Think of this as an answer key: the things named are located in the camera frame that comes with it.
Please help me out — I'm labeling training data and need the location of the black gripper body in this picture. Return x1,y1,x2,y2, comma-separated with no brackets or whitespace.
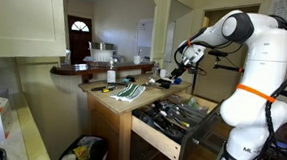
176,56,197,74

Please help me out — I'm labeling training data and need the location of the open wooden drawer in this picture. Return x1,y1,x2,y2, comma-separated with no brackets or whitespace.
128,88,221,160

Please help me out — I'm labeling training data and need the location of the dark grey appliance drawer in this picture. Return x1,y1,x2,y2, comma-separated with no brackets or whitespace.
178,105,234,160

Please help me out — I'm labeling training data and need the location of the blue round item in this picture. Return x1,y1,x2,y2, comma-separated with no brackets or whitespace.
172,77,184,86

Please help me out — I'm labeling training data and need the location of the white mug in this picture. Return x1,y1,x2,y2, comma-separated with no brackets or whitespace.
159,68,169,79
132,54,143,66

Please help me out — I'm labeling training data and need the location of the black cloth item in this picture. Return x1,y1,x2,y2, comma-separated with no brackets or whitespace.
154,77,174,91

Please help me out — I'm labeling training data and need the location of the clear water bottle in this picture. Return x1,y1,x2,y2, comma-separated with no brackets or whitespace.
151,60,162,80

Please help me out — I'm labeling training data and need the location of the dark grey utensil tray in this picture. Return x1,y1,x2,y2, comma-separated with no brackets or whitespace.
131,100,197,145

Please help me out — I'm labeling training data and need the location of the green striped white towel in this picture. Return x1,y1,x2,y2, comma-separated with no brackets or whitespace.
109,81,147,104

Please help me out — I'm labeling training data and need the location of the clear pump sanitiser bottle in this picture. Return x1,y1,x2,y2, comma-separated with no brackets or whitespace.
105,58,119,86

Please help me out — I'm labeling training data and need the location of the wooden kitchen island table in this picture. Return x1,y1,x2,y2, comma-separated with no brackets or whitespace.
73,69,196,160

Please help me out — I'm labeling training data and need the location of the black and yellow tool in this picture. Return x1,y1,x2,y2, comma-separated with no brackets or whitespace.
90,83,118,94

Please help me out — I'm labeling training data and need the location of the silver stock pot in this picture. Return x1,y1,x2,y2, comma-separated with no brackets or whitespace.
87,41,117,63

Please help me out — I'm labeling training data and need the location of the dark wooden bar counter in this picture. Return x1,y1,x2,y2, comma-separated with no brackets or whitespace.
48,55,156,89

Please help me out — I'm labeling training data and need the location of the dark door with arched window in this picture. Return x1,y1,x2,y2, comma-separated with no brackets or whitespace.
64,14,95,67

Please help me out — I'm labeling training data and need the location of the handwritten white paper sheet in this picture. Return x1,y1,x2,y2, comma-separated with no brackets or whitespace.
266,0,287,21

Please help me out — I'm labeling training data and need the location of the black trash bin with bag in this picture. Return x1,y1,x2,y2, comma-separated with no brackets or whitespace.
55,133,111,160

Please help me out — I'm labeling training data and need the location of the cream upper cabinet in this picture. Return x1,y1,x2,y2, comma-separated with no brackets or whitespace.
0,0,70,63

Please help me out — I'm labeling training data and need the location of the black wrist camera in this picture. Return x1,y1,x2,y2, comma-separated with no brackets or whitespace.
186,64,200,75

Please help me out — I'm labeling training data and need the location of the black camera on stand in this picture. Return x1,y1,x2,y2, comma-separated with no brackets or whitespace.
205,48,247,74

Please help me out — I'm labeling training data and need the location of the white wall board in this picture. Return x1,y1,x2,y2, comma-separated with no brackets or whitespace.
135,17,154,49

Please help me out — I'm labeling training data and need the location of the orange strap on arm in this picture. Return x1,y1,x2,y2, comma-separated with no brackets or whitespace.
234,83,278,104

